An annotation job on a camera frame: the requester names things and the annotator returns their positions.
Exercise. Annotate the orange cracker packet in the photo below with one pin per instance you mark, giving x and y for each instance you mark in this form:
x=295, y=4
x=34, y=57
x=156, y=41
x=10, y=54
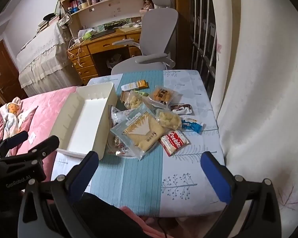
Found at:
x=162, y=95

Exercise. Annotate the stack of books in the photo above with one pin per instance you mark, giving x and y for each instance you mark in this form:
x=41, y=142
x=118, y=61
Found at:
x=44, y=24

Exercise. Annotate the chocolate snack red wrapper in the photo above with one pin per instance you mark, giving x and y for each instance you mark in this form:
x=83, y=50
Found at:
x=123, y=151

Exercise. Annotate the pink blanket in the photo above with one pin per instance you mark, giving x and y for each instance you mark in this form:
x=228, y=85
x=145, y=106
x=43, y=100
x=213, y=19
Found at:
x=47, y=109

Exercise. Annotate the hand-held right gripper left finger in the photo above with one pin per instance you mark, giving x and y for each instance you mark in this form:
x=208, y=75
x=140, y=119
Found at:
x=88, y=169

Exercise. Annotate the floral fabric bag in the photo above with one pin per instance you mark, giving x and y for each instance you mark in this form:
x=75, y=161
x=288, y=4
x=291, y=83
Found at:
x=64, y=19

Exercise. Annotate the brown wooden door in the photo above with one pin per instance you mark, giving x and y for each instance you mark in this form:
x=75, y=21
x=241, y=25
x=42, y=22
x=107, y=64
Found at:
x=1, y=72

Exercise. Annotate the waste bin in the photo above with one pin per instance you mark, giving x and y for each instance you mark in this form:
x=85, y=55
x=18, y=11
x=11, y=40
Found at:
x=114, y=59

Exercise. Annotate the green tissue pack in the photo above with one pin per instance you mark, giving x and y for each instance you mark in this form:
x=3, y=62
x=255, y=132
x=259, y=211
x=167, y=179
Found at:
x=87, y=36

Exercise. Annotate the wooden desk with drawers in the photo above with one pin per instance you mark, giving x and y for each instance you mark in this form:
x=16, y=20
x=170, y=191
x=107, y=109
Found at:
x=106, y=44

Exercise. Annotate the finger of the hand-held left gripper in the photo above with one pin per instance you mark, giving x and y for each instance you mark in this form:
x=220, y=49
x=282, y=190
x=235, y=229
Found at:
x=16, y=138
x=46, y=146

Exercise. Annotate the black keyboard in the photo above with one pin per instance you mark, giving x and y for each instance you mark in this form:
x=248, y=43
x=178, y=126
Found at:
x=103, y=33

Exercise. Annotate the doll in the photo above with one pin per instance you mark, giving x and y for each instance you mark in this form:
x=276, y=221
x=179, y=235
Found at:
x=147, y=3

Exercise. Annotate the brown snack packet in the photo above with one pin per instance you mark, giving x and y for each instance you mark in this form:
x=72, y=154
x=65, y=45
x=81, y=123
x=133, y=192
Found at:
x=124, y=98

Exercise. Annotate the clear nut bar packet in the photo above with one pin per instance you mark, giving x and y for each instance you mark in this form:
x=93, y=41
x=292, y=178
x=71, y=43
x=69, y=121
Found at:
x=115, y=140

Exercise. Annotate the white floral curtain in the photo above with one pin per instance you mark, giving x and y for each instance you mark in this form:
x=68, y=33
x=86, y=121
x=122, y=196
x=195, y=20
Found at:
x=263, y=104

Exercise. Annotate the pink garment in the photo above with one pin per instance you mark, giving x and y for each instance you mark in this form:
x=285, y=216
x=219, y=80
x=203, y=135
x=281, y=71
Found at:
x=134, y=219

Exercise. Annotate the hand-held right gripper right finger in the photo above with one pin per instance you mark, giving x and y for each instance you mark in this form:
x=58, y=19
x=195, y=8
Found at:
x=216, y=178

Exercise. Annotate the white black-print snack packet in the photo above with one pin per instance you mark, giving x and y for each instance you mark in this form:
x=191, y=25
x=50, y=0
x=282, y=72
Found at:
x=118, y=115

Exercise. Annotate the clear puff snack bag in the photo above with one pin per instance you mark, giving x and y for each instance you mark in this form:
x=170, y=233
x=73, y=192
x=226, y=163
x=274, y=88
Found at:
x=168, y=119
x=135, y=101

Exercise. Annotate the orange white bar packet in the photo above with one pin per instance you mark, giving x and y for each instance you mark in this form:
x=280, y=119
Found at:
x=135, y=85

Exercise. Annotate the grey office chair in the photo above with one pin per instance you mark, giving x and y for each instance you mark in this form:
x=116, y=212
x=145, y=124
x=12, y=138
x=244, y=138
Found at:
x=159, y=27

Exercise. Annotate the metal window grille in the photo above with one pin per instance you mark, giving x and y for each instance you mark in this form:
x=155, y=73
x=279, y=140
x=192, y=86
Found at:
x=203, y=29

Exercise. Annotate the green snack packet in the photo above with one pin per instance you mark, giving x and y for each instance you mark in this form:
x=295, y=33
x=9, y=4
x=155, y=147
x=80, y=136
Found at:
x=143, y=93

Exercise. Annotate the white plastic tray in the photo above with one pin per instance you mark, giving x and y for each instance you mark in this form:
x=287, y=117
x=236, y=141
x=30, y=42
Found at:
x=89, y=119

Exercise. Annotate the dark brown chocolate packet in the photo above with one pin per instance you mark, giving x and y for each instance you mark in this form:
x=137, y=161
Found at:
x=180, y=109

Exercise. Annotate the brown wooden window frame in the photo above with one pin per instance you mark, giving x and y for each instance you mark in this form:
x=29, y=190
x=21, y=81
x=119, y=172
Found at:
x=182, y=24

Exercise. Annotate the cream lace furniture cover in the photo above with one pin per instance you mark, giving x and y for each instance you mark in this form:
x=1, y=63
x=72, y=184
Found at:
x=44, y=52

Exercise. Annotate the wooden bookshelf hutch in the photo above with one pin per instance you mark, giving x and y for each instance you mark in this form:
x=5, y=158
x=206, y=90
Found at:
x=109, y=8

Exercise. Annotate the white blanket label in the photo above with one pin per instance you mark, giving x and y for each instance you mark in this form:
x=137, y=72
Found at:
x=32, y=138

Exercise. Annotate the light blue bread packet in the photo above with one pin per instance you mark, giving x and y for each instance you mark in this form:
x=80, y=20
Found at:
x=139, y=131

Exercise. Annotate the blue candy wrapper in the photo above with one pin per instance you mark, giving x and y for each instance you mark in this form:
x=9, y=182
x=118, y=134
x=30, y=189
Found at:
x=193, y=126

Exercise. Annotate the black garment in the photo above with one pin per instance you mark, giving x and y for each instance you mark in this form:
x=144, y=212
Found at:
x=101, y=215

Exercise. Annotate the red white cookie packet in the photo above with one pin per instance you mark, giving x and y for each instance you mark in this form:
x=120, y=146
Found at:
x=175, y=142

